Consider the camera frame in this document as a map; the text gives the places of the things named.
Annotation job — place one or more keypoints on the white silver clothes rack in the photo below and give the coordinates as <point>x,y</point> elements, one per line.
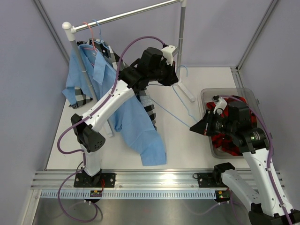
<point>70,31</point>

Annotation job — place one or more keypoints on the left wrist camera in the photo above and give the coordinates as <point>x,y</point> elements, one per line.
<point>169,52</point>

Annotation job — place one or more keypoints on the clear plastic bin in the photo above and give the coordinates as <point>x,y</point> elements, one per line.
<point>225,93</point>

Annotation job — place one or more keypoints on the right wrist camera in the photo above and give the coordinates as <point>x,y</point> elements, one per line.
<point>220,105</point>

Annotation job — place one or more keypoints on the aluminium mounting rail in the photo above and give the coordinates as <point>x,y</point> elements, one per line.
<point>129,180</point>

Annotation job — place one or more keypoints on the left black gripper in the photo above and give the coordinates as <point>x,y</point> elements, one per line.
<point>171,78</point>

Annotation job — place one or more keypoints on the blue wire hanger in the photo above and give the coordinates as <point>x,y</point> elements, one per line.
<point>181,100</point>
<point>100,38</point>

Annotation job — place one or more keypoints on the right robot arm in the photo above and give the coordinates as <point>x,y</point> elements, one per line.
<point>267,205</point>

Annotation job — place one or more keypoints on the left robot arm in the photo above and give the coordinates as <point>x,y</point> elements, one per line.
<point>154,65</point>

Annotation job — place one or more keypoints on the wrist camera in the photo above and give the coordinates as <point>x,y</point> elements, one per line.
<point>169,52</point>
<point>220,105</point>

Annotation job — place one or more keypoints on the light blue shirt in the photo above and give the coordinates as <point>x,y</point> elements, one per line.
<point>134,120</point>

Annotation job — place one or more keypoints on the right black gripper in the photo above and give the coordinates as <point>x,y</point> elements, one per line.
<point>205,126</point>

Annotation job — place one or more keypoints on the light blue cable duct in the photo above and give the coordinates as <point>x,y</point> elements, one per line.
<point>130,194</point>

